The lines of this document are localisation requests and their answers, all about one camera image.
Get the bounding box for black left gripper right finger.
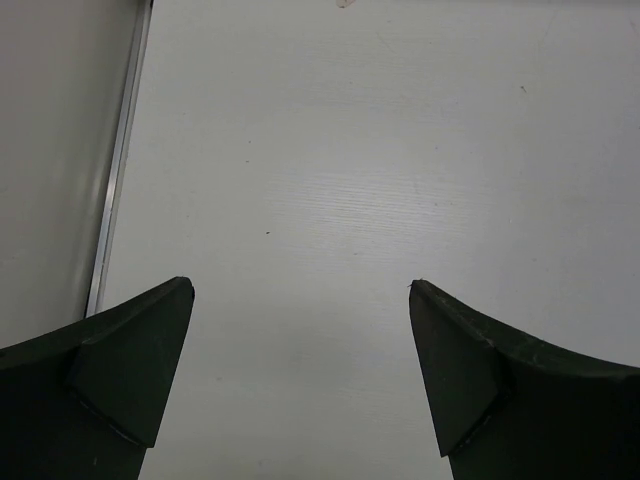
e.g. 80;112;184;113
409;280;639;479

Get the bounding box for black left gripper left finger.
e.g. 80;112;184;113
1;277;195;479

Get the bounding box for aluminium table edge rail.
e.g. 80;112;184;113
84;1;154;318

